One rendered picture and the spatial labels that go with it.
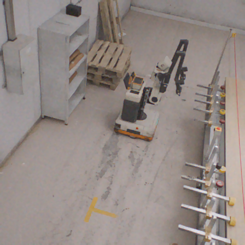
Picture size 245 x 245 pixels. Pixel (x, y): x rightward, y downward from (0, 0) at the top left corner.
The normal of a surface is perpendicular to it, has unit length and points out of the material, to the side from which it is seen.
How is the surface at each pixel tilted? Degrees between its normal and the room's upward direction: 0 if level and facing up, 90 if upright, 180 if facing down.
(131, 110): 90
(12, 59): 90
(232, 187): 0
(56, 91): 90
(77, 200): 0
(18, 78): 90
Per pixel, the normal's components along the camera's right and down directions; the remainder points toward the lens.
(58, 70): -0.22, 0.58
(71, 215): 0.15, -0.78
